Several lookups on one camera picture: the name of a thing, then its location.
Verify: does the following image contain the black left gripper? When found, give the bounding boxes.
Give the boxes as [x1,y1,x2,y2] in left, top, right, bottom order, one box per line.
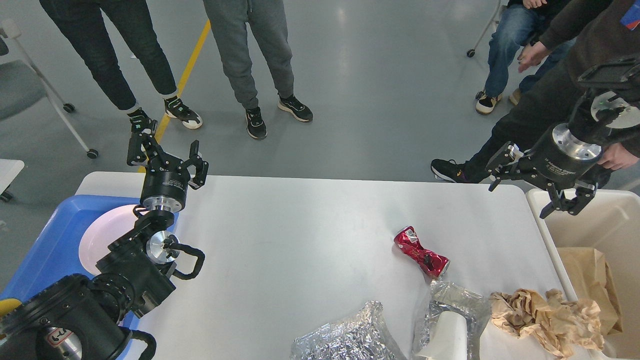
[126,129,210,214]

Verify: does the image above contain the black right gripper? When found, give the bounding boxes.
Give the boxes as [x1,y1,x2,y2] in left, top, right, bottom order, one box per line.
[486,123,603,219]

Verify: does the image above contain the pink plate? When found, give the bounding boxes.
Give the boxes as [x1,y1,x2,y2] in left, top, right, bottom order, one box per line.
[78,204,138,276]

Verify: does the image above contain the brown paper bag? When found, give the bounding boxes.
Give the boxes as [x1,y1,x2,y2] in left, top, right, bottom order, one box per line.
[557,247,624,336]

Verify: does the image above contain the brown paper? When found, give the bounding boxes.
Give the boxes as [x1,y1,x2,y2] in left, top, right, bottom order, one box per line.
[490,288,605,360]

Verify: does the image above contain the red foil wrapper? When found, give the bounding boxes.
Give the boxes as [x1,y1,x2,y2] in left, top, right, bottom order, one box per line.
[393,225,450,280]

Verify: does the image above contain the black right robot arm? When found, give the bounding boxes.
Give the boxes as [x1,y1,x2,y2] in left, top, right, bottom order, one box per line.
[486,55,639,219]

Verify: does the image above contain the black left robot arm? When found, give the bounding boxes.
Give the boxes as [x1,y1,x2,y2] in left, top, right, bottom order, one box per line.
[1,131,210,360]

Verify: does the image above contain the white plastic bin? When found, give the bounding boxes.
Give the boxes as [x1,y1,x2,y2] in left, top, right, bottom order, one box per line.
[526,189,640,360]

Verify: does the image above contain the blue plastic tray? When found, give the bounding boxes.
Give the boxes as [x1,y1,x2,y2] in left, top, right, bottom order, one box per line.
[0,194,180,358]

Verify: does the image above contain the walking person dark clothes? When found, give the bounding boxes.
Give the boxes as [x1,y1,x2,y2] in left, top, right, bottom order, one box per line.
[430,0,640,183]

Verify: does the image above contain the white side table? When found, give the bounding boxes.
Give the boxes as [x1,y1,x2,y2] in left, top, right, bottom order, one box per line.
[0,159,25,202]

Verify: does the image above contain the foil bag with paper cup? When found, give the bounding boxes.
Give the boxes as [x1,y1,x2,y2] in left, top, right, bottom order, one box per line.
[412,280,492,360]

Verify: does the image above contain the grey office chair left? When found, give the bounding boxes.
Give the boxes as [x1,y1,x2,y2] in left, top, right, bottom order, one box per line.
[0,19,99,160]

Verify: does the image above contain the teal mug yellow inside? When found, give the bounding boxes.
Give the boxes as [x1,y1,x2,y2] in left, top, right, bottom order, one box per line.
[0,297,23,319]

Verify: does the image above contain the crumpled aluminium foil bag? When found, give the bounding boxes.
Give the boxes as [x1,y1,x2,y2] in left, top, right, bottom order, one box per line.
[290,301,406,360]

